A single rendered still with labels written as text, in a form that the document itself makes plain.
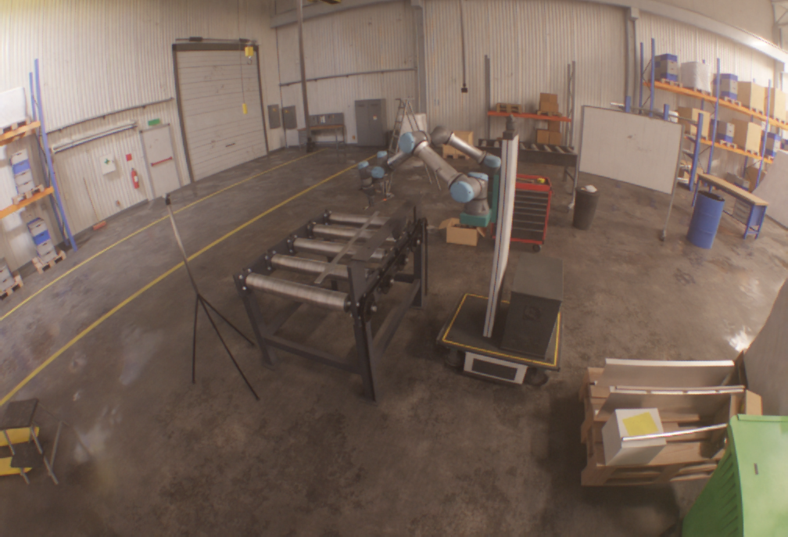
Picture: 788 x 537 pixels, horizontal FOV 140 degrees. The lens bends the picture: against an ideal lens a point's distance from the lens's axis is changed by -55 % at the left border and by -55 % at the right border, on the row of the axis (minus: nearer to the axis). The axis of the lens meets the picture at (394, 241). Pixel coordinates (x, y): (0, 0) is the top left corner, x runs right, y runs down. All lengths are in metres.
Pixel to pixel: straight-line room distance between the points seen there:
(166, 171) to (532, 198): 10.14
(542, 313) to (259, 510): 2.15
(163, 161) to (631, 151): 11.82
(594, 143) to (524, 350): 4.45
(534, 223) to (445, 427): 2.80
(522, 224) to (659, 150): 2.99
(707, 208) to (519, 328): 4.76
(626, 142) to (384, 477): 5.69
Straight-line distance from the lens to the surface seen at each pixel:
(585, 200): 5.33
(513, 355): 2.38
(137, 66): 11.16
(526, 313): 2.16
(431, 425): 2.32
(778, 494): 1.89
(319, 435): 2.35
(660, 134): 5.99
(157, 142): 11.05
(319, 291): 1.96
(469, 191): 1.67
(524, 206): 4.14
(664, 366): 2.47
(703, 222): 6.37
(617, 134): 6.03
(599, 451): 2.12
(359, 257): 1.73
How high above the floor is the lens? 1.98
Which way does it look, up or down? 26 degrees down
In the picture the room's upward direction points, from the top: 3 degrees counter-clockwise
